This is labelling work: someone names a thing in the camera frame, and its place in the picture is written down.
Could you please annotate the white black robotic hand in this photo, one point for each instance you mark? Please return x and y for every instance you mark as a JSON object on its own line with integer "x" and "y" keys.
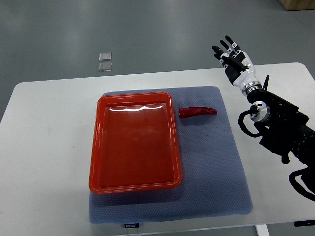
{"x": 237, "y": 65}

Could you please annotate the red pepper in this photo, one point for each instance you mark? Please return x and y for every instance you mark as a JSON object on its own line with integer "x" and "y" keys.
{"x": 196, "y": 111}

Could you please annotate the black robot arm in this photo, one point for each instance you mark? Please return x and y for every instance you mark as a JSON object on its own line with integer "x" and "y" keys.
{"x": 282, "y": 129}

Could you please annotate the red plastic tray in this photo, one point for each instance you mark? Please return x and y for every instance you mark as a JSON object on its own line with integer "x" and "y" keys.
{"x": 135, "y": 145}

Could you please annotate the cardboard box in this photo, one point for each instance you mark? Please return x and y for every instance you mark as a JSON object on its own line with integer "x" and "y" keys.
{"x": 292, "y": 5}

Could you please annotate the blue-grey mesh mat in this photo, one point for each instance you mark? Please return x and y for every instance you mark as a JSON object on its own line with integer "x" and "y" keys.
{"x": 214, "y": 181}

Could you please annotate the upper floor outlet plate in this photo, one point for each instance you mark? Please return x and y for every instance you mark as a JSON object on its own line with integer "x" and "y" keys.
{"x": 105, "y": 56}

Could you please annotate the floor outlet plate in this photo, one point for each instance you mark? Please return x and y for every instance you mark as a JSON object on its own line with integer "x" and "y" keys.
{"x": 105, "y": 66}
{"x": 105, "y": 56}

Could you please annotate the lower floor outlet plate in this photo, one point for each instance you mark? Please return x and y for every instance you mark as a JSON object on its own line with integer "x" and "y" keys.
{"x": 105, "y": 66}

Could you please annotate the white table leg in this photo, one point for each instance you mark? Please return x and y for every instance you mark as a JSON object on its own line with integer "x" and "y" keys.
{"x": 262, "y": 230}

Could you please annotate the black table control panel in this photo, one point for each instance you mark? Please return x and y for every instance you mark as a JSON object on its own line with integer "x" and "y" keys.
{"x": 304, "y": 223}

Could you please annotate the black table label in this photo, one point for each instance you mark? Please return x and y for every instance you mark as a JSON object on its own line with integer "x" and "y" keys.
{"x": 131, "y": 226}

